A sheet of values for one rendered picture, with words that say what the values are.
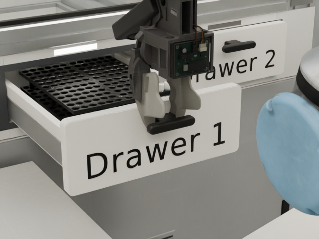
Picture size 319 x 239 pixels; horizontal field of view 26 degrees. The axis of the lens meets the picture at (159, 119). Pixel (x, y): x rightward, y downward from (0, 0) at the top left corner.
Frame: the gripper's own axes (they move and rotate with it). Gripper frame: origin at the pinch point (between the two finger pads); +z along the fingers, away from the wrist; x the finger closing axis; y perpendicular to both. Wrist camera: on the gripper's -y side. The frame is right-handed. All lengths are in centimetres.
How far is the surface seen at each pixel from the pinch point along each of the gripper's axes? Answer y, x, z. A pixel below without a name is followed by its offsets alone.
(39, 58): -27.9, -6.6, -3.0
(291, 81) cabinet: -28, 50, 11
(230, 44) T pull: -23.3, 29.7, -1.1
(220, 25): -27.8, 30.4, -3.6
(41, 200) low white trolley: -12.0, -14.1, 14.2
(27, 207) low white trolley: -10.9, -16.9, 14.2
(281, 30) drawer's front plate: -26, 45, -1
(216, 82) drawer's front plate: -26.1, 28.8, 7.1
